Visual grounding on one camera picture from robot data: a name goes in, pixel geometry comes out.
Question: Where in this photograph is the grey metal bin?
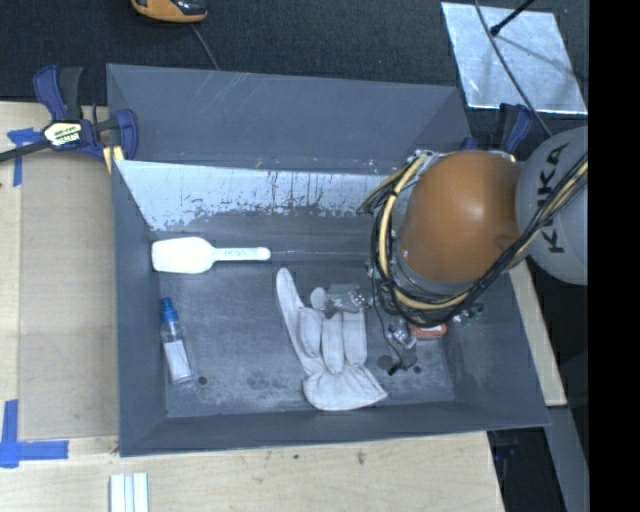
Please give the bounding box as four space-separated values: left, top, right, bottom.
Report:
105 63 552 458

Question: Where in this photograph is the white plastic scoop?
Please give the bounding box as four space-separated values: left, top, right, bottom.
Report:
151 236 273 275

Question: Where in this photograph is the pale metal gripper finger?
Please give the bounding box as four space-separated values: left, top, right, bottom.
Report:
327 282 370 300
323 296 371 319

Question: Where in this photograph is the white work glove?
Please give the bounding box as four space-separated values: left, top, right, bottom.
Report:
275 267 389 413

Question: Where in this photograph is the clear spray bottle blue cap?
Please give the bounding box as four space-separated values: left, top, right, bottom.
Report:
159 296 196 386

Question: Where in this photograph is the orange-red flat object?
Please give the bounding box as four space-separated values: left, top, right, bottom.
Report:
408 322 448 342

